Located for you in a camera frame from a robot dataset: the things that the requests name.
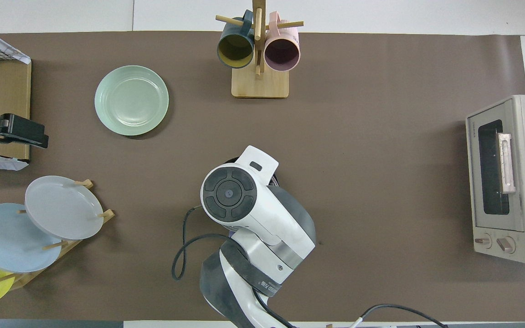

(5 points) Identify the grey plate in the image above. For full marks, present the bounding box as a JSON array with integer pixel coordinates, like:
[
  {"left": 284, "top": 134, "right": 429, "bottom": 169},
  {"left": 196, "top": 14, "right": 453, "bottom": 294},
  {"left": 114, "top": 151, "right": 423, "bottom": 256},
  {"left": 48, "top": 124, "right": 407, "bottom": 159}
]
[{"left": 25, "top": 175, "right": 105, "bottom": 241}]

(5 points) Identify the green plate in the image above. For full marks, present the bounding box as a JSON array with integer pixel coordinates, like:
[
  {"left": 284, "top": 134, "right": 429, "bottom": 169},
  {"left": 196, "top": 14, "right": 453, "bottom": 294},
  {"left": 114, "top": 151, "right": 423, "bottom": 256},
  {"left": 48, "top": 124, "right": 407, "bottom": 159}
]
[{"left": 94, "top": 65, "right": 170, "bottom": 137}]

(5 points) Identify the light blue plate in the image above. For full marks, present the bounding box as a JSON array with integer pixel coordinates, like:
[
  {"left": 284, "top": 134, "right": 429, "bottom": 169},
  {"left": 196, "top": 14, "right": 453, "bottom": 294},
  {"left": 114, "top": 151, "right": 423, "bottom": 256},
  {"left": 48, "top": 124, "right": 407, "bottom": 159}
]
[{"left": 0, "top": 203, "right": 62, "bottom": 273}]

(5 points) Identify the wooden plate rack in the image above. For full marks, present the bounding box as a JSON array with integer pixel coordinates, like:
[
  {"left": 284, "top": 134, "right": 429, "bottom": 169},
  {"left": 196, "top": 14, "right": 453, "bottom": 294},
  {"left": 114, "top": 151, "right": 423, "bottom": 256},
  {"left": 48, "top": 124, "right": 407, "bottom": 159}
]
[{"left": 0, "top": 179, "right": 115, "bottom": 290}]

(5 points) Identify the dark wooden shelf board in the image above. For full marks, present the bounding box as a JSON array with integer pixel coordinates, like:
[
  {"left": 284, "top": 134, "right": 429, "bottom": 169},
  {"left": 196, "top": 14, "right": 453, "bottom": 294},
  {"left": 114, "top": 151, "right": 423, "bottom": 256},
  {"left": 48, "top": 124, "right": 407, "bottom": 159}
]
[{"left": 0, "top": 59, "right": 32, "bottom": 161}]

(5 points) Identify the dark teal mug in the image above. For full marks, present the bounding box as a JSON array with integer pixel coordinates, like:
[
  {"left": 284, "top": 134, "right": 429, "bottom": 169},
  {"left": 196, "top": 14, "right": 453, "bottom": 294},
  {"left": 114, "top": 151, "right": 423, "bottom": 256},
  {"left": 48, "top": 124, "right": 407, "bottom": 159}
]
[{"left": 217, "top": 10, "right": 256, "bottom": 69}]

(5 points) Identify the wooden mug tree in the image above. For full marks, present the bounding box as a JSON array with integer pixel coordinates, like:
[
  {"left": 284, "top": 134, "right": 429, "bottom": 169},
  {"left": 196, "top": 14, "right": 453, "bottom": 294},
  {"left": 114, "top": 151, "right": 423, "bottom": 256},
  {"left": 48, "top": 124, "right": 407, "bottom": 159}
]
[{"left": 215, "top": 0, "right": 304, "bottom": 99}]

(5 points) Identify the pink ribbed mug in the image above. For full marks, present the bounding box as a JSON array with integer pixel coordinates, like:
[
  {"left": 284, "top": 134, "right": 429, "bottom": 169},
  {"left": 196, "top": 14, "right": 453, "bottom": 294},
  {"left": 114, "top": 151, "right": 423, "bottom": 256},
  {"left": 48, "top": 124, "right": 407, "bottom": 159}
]
[{"left": 264, "top": 11, "right": 301, "bottom": 72}]

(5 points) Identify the brown table mat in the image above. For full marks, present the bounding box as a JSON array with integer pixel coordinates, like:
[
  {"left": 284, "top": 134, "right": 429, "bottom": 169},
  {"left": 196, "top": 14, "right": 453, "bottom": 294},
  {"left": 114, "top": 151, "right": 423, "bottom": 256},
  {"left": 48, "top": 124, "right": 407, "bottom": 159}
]
[{"left": 0, "top": 31, "right": 525, "bottom": 322}]

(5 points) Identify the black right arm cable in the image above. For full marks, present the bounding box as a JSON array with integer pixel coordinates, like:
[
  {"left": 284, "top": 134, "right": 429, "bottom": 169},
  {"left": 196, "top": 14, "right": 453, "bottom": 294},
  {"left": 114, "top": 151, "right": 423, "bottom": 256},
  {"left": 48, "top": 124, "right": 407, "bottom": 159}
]
[{"left": 171, "top": 205, "right": 233, "bottom": 281}]

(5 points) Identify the black right base cable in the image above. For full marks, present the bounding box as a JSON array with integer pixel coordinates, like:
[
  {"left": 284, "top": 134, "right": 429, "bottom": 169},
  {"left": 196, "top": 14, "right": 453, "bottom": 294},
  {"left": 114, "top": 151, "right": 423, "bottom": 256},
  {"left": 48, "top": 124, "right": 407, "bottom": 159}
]
[{"left": 326, "top": 304, "right": 448, "bottom": 328}]

